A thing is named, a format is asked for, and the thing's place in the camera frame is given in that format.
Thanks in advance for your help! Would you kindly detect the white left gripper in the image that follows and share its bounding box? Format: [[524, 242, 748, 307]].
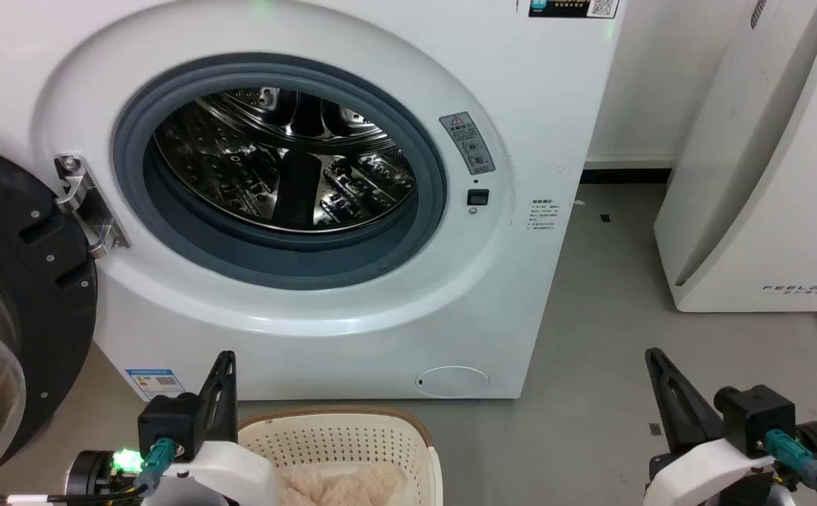
[[147, 350, 284, 506]]

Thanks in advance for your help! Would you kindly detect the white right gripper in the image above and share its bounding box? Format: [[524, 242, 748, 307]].
[[643, 347, 780, 506]]

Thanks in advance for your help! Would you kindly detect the fluffy cream fabric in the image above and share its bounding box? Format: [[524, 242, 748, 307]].
[[277, 465, 410, 506]]

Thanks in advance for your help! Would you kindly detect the black round washer door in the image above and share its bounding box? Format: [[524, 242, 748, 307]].
[[0, 137, 100, 494]]

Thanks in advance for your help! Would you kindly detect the metal washing machine door hinge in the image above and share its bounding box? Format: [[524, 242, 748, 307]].
[[53, 153, 131, 260]]

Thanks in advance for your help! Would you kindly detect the stainless steel washing machine drum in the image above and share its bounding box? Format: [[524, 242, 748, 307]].
[[152, 86, 419, 235]]

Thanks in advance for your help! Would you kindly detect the blue energy label sticker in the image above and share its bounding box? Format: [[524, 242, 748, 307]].
[[125, 367, 186, 402]]

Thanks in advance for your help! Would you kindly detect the cream perforated laundry basket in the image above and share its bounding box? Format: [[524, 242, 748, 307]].
[[237, 407, 445, 506]]

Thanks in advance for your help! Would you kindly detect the grey rubber door gasket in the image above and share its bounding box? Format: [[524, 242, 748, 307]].
[[112, 53, 450, 292]]

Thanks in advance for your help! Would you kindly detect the white front-load washing machine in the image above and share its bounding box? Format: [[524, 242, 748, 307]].
[[0, 0, 624, 402]]

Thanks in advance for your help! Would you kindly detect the oval white filter cover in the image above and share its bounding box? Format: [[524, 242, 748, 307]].
[[415, 365, 492, 400]]

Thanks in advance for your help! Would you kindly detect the small printed text label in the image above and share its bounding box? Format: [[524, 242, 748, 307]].
[[527, 199, 561, 233]]

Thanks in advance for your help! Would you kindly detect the black baseboard strip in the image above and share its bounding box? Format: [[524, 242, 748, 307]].
[[580, 167, 674, 186]]

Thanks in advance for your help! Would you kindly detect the white air purifier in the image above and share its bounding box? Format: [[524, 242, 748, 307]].
[[653, 0, 817, 314]]

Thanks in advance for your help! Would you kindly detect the grey warning sticker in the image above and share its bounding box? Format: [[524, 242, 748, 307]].
[[439, 111, 497, 177]]

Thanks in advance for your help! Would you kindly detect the black QR code sticker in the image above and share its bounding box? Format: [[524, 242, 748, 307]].
[[528, 0, 622, 20]]

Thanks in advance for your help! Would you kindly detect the teal plug right gripper cable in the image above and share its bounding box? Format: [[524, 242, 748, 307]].
[[764, 429, 817, 506]]

